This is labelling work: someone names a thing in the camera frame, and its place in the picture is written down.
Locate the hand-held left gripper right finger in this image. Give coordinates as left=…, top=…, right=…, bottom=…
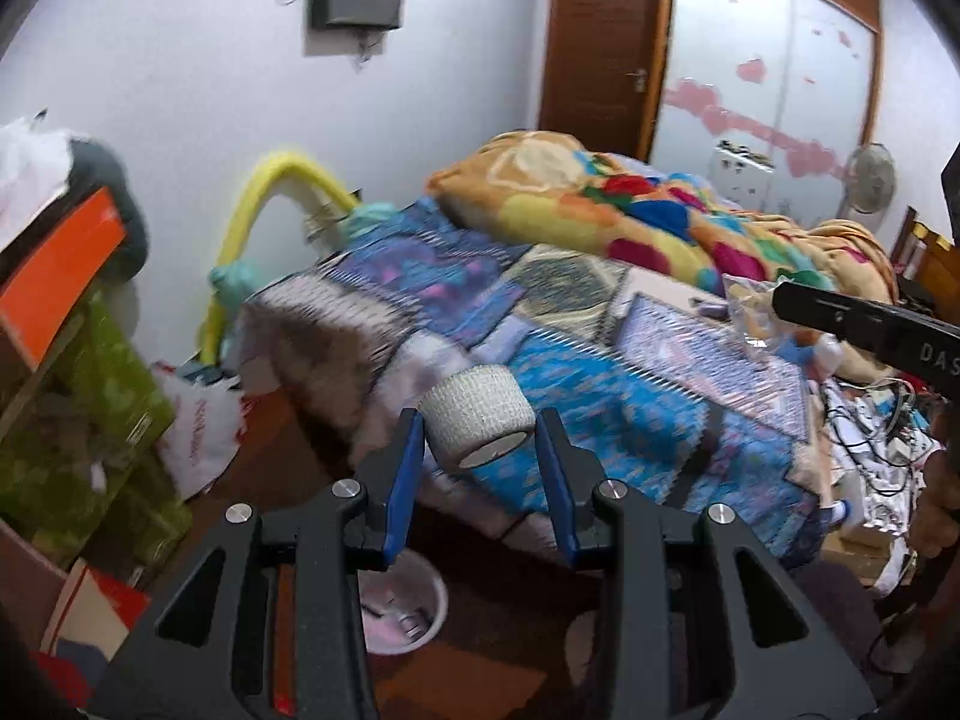
left=534, top=409, right=878, bottom=720

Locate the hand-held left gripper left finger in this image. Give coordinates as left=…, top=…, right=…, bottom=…
left=86, top=409, right=427, bottom=720

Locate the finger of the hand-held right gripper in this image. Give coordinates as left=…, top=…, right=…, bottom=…
left=772, top=281, right=901, bottom=353

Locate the clear plastic bag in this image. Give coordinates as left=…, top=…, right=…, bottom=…
left=724, top=274, right=815, bottom=361

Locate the white bandage roll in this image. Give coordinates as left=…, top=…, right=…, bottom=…
left=418, top=364, right=537, bottom=470

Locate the white plastic bin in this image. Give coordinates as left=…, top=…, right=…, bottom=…
left=358, top=547, right=449, bottom=657

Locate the blue patchwork bedspread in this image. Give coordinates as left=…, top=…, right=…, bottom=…
left=240, top=195, right=833, bottom=563

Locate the wooden headboard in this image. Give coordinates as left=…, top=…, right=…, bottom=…
left=892, top=206, right=960, bottom=308

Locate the standing electric fan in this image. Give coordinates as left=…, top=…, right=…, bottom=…
left=844, top=142, right=897, bottom=230

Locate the white slipper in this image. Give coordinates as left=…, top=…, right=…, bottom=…
left=562, top=611, right=601, bottom=683

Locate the small white cabinet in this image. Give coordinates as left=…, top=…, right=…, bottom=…
left=709, top=141, right=777, bottom=203

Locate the white red-print plastic bag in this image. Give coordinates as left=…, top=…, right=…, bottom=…
left=154, top=364, right=245, bottom=500

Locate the colourful patterned quilt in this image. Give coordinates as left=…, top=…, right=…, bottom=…
left=426, top=130, right=901, bottom=301

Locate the teal cloth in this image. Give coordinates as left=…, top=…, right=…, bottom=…
left=210, top=202, right=398, bottom=305

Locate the person's leg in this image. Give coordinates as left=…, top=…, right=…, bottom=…
left=787, top=562, right=893, bottom=691

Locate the frosted sliding wardrobe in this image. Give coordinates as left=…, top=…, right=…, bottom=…
left=649, top=0, right=882, bottom=226

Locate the yellow foam tube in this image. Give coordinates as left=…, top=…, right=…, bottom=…
left=199, top=151, right=357, bottom=365

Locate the green patterned box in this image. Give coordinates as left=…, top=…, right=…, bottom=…
left=0, top=292, right=192, bottom=571

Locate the red flat box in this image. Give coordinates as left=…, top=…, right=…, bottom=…
left=45, top=562, right=151, bottom=661

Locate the brown wooden door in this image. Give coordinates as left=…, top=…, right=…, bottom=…
left=538, top=0, right=668, bottom=158

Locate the brown cardboard box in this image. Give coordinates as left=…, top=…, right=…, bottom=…
left=0, top=521, right=76, bottom=650

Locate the orange cardboard box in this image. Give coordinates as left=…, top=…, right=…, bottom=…
left=0, top=187, right=128, bottom=372

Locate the dark grey cushion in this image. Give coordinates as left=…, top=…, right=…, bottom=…
left=67, top=139, right=151, bottom=278

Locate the white crumpled cloth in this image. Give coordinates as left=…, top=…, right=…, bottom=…
left=0, top=116, right=83, bottom=252

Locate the tangle of cables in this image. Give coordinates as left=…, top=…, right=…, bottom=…
left=821, top=379, right=938, bottom=526

